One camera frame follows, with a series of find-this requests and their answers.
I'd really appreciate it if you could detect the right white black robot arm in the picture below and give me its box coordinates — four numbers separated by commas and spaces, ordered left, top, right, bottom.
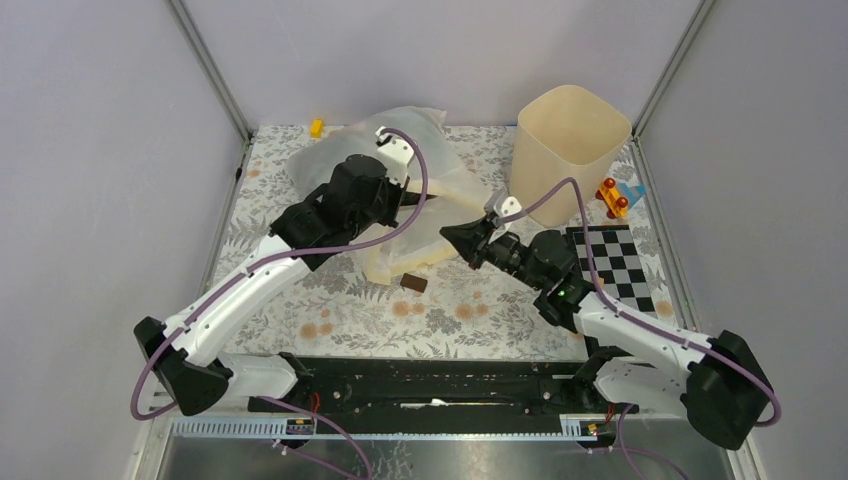
440, 217, 774, 450

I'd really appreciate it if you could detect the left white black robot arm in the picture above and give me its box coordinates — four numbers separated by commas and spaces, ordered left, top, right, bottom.
133, 154, 429, 416

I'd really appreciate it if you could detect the orange red toy car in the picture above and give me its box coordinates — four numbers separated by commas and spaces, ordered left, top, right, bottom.
595, 177, 630, 219

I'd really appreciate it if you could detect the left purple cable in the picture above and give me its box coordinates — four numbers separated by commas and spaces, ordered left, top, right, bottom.
129, 127, 431, 480

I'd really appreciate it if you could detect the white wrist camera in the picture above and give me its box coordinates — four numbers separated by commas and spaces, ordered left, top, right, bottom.
375, 126, 415, 186
484, 191, 523, 234

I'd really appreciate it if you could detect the aluminium frame post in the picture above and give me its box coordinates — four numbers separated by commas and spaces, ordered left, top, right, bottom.
164, 0, 253, 143
631, 0, 718, 138

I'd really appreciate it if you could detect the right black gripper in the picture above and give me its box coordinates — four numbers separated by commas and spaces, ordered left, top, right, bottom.
439, 214, 546, 291

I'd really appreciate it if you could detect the translucent white plastic bag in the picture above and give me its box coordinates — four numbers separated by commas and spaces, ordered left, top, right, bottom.
285, 106, 491, 285

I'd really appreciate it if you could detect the beige plastic trash bin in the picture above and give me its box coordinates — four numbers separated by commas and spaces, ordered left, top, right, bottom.
508, 85, 632, 208

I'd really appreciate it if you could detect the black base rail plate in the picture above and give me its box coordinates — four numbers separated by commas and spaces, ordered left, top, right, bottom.
248, 354, 623, 430

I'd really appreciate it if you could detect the small yellow block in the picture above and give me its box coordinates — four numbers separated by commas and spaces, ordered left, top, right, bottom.
309, 118, 325, 139

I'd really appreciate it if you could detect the left aluminium frame post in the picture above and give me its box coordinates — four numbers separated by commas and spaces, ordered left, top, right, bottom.
164, 0, 253, 143

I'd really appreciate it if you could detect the black white checkerboard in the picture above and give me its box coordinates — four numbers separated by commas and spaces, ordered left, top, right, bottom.
565, 225, 657, 317

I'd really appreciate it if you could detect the small brown wooden block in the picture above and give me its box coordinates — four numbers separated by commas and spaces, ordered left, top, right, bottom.
399, 273, 428, 293

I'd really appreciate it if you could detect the blue paper piece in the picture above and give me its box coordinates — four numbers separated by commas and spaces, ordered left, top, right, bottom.
618, 182, 646, 206

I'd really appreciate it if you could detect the grey slotted cable duct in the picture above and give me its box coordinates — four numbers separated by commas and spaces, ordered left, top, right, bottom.
170, 415, 600, 443

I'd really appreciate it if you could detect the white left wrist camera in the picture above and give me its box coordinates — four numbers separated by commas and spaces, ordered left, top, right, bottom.
375, 126, 415, 186

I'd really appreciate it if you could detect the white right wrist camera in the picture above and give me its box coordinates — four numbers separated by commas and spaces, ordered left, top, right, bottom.
484, 191, 523, 234

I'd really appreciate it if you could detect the right aluminium frame post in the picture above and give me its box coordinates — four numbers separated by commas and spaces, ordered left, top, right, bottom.
631, 0, 718, 138

